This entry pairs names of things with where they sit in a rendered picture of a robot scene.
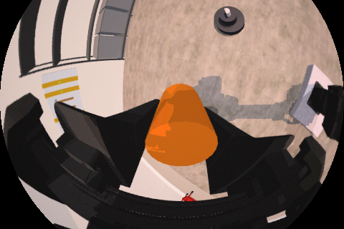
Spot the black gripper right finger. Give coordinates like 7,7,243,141
204,107,295,195

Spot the orange knob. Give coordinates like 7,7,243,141
145,83,218,166

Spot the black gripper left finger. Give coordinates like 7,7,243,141
54,99,160,188

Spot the black round pedestal with silver shaft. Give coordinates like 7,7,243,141
213,6,244,35

